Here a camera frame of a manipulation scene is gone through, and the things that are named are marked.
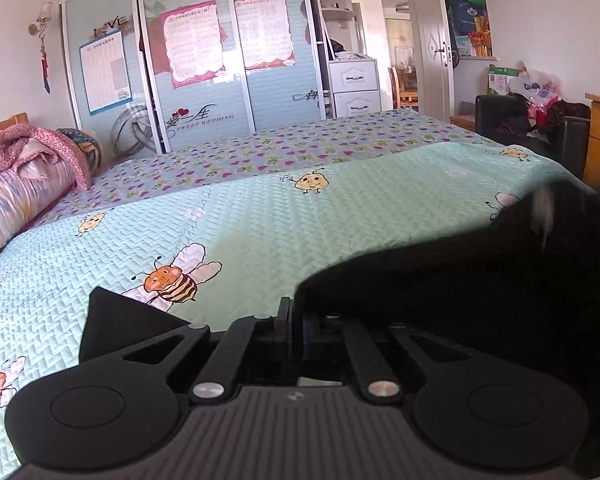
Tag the red plastic bag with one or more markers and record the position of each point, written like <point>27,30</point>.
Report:
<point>542,115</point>

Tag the wooden headboard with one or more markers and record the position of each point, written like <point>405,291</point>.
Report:
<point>0,127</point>

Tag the pink-bordered paper poster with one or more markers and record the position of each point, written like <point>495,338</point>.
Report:
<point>265,30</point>
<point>192,45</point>

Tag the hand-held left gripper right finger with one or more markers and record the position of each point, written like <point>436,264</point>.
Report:
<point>307,340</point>

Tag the red hanging ornament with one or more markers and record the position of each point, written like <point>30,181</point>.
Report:
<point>45,62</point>

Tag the hanging colourful bags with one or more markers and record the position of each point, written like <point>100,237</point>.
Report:
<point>467,5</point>

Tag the green white carton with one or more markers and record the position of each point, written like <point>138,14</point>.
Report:
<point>497,80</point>

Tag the white door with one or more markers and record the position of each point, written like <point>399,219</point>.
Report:
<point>432,75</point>

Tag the blue yellow patterned pillow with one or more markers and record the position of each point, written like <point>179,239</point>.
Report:
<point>87,147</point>

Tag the blue-framed wall chart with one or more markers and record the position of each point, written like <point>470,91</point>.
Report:
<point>105,72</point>

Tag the black armchair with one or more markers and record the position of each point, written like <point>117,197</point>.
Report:
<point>570,140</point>

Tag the pink speckled blanket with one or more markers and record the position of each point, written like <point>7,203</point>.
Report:
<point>55,142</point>

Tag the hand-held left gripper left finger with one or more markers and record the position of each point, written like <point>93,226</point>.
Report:
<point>286,330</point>

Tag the white drawer cabinet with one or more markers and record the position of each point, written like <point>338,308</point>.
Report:
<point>355,80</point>

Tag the green bee-print quilt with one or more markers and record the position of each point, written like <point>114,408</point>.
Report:
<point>280,230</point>

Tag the light blue sliding-door wardrobe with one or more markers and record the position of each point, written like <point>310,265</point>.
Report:
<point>275,90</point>

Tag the wooden chair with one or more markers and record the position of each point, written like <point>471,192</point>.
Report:
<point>402,90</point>

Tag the white plastic bag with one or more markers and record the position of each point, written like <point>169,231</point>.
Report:
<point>537,85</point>

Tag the rolled lavender floral quilt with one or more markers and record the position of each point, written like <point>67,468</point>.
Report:
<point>10,205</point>

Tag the low wooden table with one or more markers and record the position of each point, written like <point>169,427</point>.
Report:
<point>462,121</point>

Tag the wall lamp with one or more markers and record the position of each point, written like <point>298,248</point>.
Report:
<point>42,17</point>

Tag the black long-sleeved shirt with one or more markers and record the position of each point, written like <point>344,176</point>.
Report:
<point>455,285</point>

